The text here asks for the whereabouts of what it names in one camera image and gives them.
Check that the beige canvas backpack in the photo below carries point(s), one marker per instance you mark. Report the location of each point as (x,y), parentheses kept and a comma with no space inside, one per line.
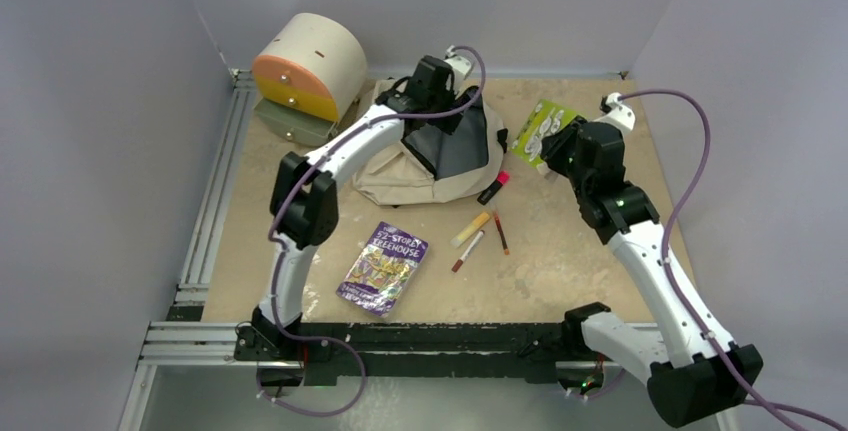
(431,166)

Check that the round drawer cabinet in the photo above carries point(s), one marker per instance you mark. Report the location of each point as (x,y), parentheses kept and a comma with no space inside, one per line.
(307,77)

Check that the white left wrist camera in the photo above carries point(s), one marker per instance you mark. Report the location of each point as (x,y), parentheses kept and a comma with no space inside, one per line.
(462,66)

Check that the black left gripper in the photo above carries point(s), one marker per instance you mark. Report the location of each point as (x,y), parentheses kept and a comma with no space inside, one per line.
(445,124)

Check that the aluminium side rail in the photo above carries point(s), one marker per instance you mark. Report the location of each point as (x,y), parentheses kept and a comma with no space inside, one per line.
(200,260)

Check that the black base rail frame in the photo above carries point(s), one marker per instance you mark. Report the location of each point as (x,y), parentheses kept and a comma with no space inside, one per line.
(537,353)

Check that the green paperback book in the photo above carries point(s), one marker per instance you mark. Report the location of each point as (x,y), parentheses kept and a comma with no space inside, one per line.
(546,119)

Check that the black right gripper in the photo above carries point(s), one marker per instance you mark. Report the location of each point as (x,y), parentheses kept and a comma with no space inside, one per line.
(555,146)

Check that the thin red pen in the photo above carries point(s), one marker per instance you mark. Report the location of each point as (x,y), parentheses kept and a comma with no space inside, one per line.
(498,223)

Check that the yellow orange highlighter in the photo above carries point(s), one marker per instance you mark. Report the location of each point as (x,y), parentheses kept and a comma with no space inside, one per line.
(471,229)

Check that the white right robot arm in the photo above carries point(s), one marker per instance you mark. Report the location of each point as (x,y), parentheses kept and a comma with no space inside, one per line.
(693,368)

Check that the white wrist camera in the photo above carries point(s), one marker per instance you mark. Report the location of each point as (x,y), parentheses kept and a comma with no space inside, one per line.
(616,113)
(462,66)

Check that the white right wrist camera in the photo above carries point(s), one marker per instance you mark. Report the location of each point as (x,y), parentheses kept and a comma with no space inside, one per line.
(616,113)

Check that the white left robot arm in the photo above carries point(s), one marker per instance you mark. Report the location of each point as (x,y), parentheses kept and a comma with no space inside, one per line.
(305,196)

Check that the black pink highlighter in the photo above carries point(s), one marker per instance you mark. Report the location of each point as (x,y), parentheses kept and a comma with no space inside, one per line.
(491,191)

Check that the white brown marker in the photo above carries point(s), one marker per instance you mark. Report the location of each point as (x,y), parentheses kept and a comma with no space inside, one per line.
(468,251)

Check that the purple paperback book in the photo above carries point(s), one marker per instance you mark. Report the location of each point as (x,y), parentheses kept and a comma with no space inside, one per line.
(382,270)

